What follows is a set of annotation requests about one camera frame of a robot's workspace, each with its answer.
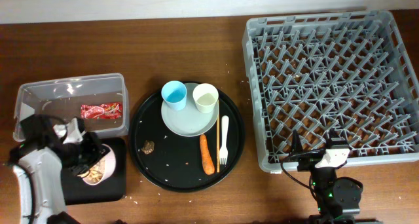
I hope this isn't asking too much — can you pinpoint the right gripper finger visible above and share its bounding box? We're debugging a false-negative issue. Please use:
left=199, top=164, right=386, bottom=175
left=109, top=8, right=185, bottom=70
left=328, top=128, right=342, bottom=142
left=290, top=130, right=303, bottom=155

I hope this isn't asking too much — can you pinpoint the pink bowl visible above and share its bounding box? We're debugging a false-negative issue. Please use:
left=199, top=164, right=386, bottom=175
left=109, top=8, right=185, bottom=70
left=82, top=144, right=116, bottom=185

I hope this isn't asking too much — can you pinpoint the red snack wrapper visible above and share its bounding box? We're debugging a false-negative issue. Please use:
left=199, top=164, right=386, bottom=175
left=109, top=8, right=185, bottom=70
left=81, top=102, right=123, bottom=119

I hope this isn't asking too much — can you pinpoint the brown food chunk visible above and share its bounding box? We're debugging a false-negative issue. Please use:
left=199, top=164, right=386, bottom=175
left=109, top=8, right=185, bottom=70
left=141, top=140, right=155, bottom=155

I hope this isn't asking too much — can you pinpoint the orange carrot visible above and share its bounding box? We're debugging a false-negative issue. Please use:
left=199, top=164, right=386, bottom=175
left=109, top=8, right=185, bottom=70
left=200, top=134, right=215, bottom=175

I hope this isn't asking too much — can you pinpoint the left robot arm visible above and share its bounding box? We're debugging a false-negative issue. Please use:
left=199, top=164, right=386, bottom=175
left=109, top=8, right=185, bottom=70
left=6, top=114, right=110, bottom=223

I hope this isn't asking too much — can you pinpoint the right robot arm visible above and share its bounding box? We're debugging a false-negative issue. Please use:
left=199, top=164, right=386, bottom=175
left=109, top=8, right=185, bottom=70
left=289, top=129, right=363, bottom=224

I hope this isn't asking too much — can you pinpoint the grey dishwasher rack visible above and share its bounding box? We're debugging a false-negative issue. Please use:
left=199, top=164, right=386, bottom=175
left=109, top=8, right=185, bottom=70
left=242, top=10, right=418, bottom=174

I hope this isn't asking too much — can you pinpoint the black rectangular tray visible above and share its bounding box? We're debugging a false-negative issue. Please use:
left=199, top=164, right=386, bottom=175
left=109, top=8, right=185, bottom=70
left=61, top=138, right=126, bottom=205

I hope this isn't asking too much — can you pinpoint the clear plastic bin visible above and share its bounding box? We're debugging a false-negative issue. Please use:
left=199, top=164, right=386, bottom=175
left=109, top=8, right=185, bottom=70
left=13, top=73, right=130, bottom=142

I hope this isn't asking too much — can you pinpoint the white plastic fork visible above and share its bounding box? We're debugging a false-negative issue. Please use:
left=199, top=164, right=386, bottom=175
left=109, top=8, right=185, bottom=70
left=219, top=115, right=229, bottom=165

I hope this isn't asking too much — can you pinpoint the wooden chopstick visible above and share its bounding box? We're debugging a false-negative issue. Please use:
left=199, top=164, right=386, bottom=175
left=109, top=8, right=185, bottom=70
left=216, top=100, right=220, bottom=173

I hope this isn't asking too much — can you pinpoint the round black serving tray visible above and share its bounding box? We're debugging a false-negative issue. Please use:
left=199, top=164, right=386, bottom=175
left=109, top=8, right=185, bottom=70
left=128, top=89, right=246, bottom=193

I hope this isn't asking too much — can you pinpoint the cream plastic cup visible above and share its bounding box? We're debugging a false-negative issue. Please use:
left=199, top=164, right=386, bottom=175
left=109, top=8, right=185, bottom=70
left=192, top=83, right=219, bottom=113

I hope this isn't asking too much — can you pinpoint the blue plastic cup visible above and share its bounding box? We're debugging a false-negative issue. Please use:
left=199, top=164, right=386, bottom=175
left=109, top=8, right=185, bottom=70
left=161, top=81, right=187, bottom=111

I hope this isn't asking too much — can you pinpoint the light grey plate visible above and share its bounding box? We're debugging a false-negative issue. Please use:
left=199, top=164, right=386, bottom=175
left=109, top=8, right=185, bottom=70
left=161, top=83, right=219, bottom=137

